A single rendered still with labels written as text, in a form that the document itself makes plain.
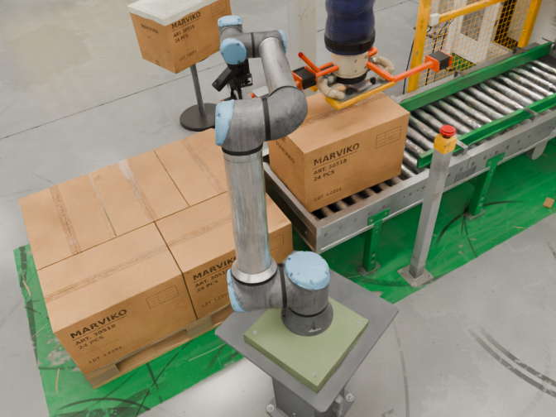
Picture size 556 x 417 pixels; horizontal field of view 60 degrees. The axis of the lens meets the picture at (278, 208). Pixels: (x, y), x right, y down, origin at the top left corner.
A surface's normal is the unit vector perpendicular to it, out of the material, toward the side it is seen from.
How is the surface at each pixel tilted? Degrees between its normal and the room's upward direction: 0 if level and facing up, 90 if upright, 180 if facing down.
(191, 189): 0
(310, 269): 8
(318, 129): 0
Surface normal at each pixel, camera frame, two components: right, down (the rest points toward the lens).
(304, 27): 0.49, 0.59
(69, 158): -0.06, -0.71
